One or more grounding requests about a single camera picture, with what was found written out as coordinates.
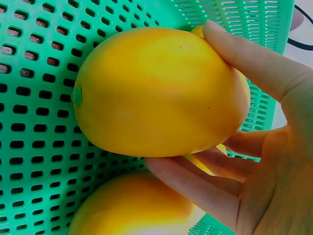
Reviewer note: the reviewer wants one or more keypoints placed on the person's right hand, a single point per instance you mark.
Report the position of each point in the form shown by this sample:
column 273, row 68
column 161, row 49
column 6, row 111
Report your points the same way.
column 281, row 171

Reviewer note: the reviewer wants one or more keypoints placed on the yellow mango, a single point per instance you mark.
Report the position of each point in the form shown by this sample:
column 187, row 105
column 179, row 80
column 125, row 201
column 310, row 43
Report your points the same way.
column 127, row 208
column 156, row 93

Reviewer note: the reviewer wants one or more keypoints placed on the yellow fruit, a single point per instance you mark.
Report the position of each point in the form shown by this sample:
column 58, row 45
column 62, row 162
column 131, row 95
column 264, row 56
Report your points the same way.
column 196, row 30

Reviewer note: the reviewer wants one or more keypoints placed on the green perforated plastic basket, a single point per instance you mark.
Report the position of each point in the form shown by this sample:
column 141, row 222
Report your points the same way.
column 36, row 151

